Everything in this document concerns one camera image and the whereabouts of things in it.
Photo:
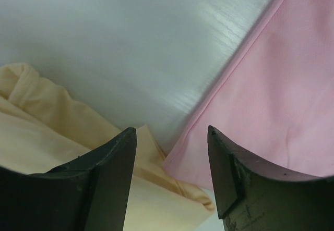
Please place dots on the folded beige t shirt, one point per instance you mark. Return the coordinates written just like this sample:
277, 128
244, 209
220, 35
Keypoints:
43, 127

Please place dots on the pink t shirt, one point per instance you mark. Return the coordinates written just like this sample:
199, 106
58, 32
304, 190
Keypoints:
275, 98

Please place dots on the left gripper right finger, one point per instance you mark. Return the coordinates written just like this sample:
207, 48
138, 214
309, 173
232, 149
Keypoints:
252, 193

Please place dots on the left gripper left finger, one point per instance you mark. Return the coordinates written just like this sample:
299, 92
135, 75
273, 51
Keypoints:
88, 193

